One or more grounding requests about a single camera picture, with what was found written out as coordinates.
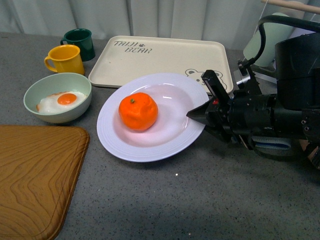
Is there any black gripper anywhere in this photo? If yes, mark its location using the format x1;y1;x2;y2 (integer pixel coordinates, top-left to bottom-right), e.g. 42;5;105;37
186;67;278;149

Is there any white round plate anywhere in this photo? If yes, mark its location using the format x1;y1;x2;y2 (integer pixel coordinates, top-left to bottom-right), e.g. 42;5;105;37
96;73;209;163

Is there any orange mandarin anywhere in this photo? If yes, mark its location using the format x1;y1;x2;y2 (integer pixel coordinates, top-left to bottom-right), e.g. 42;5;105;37
118;92;158;131

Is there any blue cloth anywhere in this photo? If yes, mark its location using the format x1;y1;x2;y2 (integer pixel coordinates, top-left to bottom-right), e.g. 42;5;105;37
252;136;292;150

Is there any beige bear tray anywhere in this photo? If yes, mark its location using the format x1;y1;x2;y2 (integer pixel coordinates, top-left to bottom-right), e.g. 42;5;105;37
88;36;234;93

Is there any grey curtain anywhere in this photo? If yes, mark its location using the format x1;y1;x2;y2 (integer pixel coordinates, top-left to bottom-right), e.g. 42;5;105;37
0;0;315;50

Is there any green cup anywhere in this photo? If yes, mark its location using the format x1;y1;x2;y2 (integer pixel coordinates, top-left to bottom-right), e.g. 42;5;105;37
240;12;295;69

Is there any fake fried egg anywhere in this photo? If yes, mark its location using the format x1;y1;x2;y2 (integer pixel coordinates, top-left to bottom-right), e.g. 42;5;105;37
36;91;87;114

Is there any dark green mug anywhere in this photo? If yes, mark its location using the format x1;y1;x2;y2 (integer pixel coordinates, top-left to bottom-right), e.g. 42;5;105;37
60;28;96;62

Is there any yellow mug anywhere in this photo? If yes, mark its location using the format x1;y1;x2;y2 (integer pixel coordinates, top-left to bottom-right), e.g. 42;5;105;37
44;44;85;75

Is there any light green bowl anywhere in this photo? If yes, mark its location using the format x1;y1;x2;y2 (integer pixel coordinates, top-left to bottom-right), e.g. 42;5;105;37
23;72;92;124

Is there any wooden cutting board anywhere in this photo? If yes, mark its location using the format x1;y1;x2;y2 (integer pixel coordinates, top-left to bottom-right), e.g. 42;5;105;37
0;125;90;240

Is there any black cable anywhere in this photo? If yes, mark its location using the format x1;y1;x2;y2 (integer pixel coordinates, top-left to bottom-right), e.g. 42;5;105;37
241;14;320;68

